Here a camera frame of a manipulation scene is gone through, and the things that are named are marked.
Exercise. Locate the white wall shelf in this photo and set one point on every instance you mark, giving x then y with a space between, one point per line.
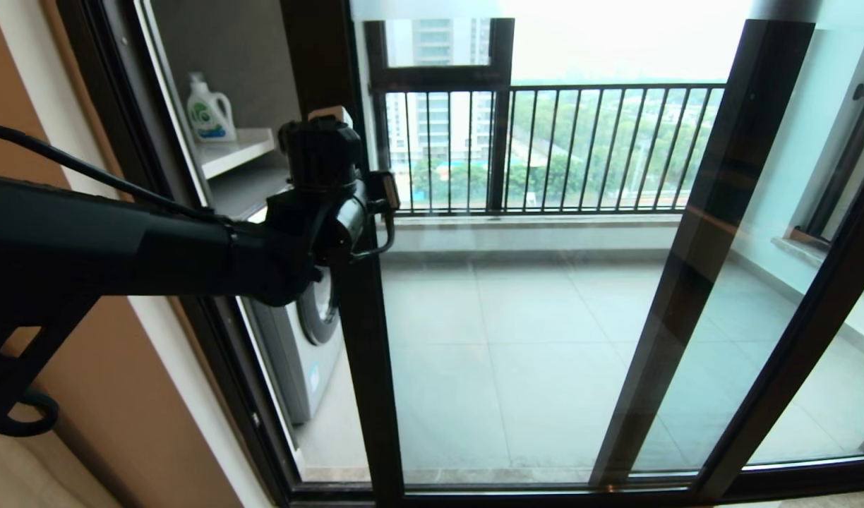
236 149

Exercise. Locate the dark window frame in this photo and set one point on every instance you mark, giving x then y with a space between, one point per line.
501 141

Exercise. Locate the short grey stone window sill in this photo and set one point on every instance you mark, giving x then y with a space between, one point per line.
806 250

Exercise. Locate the long dark metal balcony railing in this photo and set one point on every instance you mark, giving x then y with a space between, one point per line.
615 87

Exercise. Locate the long grey stone window sill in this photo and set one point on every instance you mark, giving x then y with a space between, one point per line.
531 222

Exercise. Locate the white laundry detergent bottle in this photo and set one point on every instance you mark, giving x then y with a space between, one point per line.
210 113

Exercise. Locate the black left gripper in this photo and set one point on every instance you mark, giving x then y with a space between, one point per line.
333 219

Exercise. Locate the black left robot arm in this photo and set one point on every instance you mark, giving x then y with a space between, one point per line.
86 247

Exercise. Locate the dark framed sliding glass door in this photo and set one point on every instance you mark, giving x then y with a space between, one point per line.
361 353

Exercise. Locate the short dark metal window railing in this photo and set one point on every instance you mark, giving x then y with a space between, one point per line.
848 176

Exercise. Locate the white front-loading washing machine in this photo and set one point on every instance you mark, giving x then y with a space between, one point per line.
305 353

